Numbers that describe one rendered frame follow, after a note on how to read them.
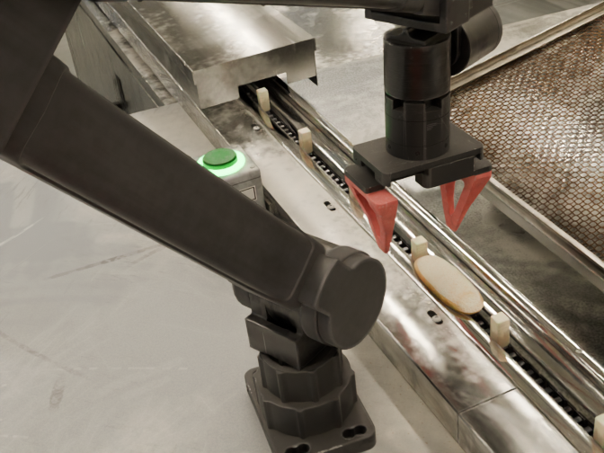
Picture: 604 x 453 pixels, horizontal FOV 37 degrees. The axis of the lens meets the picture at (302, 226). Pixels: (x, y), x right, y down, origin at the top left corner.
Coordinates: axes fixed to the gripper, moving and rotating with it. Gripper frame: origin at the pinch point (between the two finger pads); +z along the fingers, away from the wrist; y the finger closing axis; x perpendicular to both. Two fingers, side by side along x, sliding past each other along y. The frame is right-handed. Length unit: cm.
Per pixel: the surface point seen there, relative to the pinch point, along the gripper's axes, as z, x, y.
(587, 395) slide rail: 5.9, 20.5, -3.8
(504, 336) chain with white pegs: 5.6, 11.3, -2.2
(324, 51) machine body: 6, -63, -20
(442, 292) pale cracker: 4.9, 3.8, -0.5
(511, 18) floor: 76, -221, -172
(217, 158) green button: -0.2, -24.5, 11.4
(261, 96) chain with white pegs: 2.9, -44.6, -1.6
